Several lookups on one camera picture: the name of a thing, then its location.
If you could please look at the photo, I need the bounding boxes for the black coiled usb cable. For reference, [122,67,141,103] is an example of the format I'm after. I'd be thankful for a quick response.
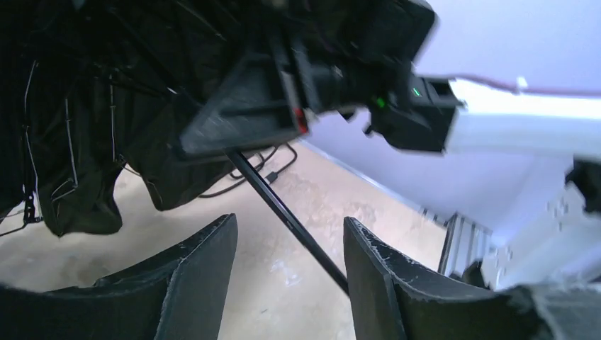
[197,142,299,199]

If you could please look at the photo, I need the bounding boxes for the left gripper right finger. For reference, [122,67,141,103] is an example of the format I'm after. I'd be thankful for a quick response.
[344,217,600,340]

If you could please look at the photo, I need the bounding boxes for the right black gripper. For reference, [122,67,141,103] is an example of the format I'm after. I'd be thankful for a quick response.
[179,1,437,157]

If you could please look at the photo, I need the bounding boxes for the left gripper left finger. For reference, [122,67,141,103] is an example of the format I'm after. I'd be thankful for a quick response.
[1,214,238,340]

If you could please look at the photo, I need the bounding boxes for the beige umbrella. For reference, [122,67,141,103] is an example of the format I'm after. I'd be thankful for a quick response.
[1,1,349,292]

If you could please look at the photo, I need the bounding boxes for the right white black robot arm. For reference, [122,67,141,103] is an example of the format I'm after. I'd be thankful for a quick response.
[174,1,600,290]

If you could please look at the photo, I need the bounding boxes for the aluminium frame rail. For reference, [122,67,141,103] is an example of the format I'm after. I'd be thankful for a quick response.
[420,208,495,278]

